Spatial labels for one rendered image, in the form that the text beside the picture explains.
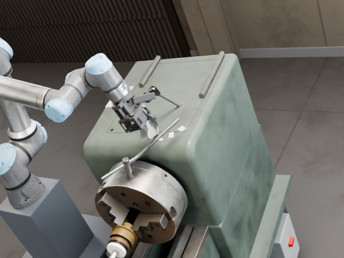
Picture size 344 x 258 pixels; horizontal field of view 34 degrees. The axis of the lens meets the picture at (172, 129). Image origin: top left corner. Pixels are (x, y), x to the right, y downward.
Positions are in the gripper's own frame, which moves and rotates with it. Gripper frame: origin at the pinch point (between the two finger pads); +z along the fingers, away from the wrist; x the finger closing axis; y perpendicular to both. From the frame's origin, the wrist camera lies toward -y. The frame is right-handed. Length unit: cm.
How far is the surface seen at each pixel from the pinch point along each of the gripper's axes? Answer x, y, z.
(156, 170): -2.9, 7.2, 9.4
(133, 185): -6.4, 16.7, 6.1
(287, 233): -3, -34, 93
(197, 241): -5.5, 10.3, 43.7
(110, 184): -15.1, 17.0, 3.5
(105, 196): -18.1, 19.7, 6.2
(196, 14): -112, -232, 55
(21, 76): -340, -241, 52
